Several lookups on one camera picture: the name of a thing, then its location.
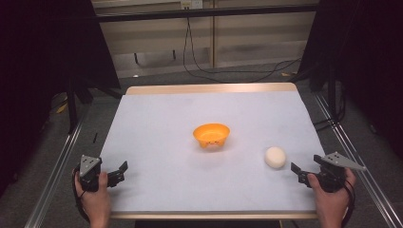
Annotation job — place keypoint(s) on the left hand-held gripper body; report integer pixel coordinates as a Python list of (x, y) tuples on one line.
[(89, 172)]

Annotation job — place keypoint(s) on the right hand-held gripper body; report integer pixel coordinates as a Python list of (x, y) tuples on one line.
[(334, 171)]

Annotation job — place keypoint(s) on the white round steamed bun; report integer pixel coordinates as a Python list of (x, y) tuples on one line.
[(275, 157)]

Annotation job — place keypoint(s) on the orange bowl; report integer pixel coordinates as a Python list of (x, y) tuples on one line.
[(211, 134)]

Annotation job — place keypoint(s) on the person's left hand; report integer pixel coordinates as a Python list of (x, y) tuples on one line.
[(96, 202)]

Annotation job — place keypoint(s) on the person's right hand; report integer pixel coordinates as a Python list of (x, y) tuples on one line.
[(331, 202)]

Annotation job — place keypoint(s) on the black stand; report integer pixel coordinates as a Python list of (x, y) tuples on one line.
[(72, 107), (332, 95)]

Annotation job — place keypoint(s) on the yellow floor tape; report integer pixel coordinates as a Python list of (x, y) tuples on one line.
[(62, 107)]

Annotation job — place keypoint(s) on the white table mat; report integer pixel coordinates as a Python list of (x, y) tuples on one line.
[(196, 177)]

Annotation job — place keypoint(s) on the black curtain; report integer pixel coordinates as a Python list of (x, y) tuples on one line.
[(47, 57), (364, 63)]

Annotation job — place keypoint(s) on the wooden table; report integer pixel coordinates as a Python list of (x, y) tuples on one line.
[(209, 88)]

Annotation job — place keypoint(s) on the black horizontal bar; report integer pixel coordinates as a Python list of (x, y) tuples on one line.
[(206, 13)]

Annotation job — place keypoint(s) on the metal floor rail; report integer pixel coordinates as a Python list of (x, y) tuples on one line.
[(367, 177), (53, 177)]

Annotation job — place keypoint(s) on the white wall socket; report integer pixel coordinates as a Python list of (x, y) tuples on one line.
[(191, 3)]

